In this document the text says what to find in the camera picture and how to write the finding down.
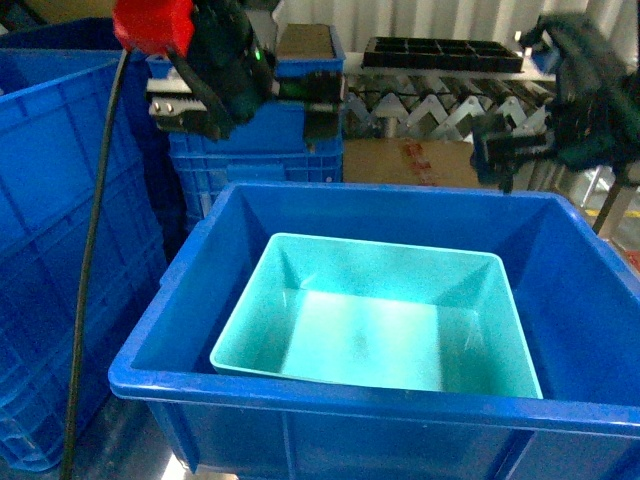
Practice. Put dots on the expandable roller conveyor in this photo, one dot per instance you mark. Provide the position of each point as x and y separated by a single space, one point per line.
439 104

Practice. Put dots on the blue ribbed crate left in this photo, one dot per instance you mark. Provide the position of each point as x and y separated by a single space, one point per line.
55 86

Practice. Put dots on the large blue plastic crate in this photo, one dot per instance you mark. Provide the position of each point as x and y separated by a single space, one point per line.
578 302

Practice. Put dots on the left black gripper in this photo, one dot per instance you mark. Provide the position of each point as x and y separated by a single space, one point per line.
226 78

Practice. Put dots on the black compartment tray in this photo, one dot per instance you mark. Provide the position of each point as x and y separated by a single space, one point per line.
440 54

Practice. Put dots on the red gripper handle cap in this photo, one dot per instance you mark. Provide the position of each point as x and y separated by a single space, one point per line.
154 27

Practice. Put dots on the blue crate behind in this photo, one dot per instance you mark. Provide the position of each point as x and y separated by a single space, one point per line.
204 166

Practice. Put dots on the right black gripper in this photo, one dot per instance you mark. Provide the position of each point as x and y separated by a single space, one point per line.
594 118

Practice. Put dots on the brown cardboard box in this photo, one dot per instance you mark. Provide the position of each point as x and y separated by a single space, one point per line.
405 161

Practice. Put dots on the teal plastic tray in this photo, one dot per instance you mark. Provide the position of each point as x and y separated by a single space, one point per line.
382 315

